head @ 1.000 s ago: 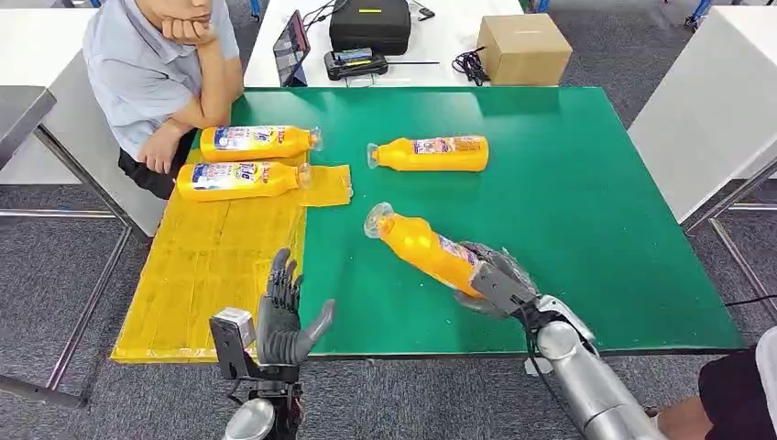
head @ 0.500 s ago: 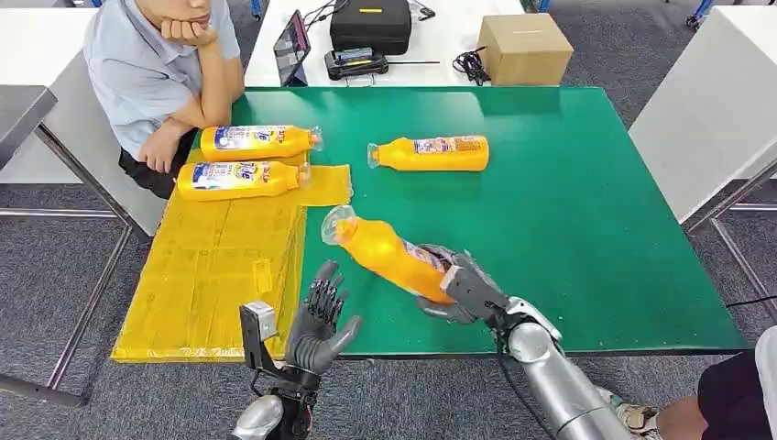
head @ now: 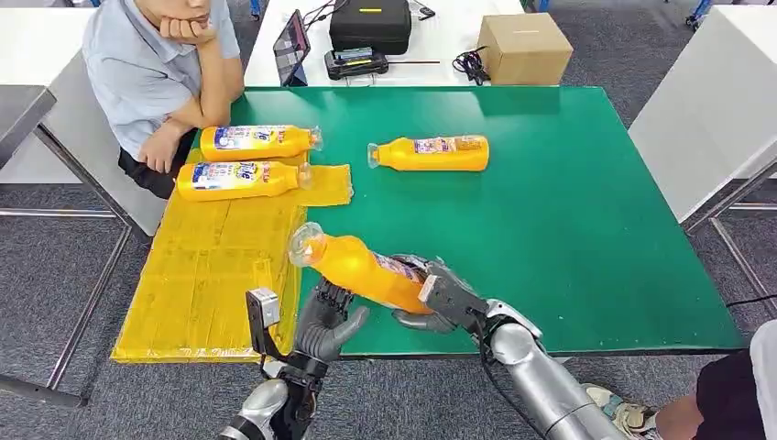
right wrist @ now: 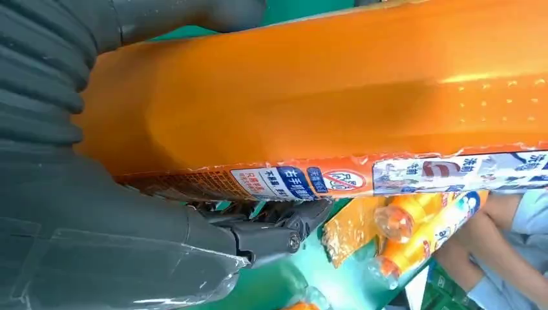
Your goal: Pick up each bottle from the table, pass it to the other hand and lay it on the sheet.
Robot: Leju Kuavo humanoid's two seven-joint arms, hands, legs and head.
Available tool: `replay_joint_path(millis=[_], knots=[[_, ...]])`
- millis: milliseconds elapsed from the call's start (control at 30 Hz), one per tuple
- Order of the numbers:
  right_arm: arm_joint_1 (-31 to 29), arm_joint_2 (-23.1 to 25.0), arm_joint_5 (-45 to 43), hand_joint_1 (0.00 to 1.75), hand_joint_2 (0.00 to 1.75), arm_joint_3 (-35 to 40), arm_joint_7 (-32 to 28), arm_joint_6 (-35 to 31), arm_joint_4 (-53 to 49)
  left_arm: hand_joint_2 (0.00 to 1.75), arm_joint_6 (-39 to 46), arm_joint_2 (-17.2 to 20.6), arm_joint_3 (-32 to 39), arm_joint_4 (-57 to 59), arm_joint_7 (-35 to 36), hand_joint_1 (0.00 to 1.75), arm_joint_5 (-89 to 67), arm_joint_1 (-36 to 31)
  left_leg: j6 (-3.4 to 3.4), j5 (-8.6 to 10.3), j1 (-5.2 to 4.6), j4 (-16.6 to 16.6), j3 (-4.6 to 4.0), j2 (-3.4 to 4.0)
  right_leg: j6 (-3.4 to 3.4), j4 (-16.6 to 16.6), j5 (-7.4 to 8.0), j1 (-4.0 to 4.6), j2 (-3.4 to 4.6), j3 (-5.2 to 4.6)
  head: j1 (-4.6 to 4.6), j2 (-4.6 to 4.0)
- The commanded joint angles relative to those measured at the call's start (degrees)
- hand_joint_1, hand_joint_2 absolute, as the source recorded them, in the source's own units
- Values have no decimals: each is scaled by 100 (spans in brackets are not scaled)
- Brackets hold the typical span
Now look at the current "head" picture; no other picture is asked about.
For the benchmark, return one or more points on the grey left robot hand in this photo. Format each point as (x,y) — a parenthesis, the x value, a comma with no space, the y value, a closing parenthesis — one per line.
(325,328)

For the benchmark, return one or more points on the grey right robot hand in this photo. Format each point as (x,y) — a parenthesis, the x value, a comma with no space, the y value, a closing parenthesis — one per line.
(455,303)

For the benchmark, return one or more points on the orange drink bottle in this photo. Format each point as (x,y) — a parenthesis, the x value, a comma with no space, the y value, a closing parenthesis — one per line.
(437,159)
(243,181)
(358,270)
(261,143)

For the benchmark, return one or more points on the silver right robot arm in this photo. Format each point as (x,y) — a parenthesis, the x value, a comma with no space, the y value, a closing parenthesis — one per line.
(540,382)

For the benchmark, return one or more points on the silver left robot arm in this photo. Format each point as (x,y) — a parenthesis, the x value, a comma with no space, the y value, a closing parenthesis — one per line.
(267,404)

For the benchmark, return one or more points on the yellow plastic sheet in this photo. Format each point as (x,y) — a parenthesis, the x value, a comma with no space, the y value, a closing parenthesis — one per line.
(206,273)

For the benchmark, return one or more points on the green table mat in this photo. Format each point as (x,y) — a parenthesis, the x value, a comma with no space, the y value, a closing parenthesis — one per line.
(576,212)

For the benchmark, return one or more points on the white table with devices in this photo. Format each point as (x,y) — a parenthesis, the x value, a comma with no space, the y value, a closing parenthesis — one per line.
(437,48)

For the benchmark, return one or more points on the black handheld controller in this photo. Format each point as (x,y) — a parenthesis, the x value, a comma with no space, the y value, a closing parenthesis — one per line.
(355,62)

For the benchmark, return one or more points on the brown cardboard box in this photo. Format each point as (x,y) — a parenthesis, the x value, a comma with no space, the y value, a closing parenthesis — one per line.
(525,51)

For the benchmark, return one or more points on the black tablet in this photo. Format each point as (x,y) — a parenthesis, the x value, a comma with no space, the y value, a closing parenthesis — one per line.
(290,51)

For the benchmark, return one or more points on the person with pale shoe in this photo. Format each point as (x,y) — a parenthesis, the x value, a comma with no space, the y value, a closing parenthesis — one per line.
(722,395)

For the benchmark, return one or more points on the black carrying case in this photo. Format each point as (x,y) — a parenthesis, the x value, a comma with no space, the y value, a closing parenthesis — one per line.
(370,24)

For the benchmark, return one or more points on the seated person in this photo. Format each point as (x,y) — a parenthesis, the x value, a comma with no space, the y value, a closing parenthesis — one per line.
(145,73)

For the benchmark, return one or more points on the white table with metal legs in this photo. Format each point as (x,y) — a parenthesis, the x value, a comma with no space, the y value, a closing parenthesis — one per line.
(710,103)

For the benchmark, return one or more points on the blue office chair base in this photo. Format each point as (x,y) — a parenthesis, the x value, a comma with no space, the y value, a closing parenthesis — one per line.
(698,15)

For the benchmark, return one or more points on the white table beside person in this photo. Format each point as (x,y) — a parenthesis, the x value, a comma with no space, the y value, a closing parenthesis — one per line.
(42,48)

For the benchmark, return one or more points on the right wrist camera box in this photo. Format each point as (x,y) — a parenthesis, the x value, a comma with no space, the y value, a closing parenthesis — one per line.
(428,288)

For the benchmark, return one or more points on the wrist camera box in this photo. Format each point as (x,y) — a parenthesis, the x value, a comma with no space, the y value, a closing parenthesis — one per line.
(264,306)
(428,288)

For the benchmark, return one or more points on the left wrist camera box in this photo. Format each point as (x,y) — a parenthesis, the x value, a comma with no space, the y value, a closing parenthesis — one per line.
(264,306)

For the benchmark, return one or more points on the grey table with metal frame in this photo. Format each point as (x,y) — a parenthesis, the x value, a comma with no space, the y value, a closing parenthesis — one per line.
(21,115)

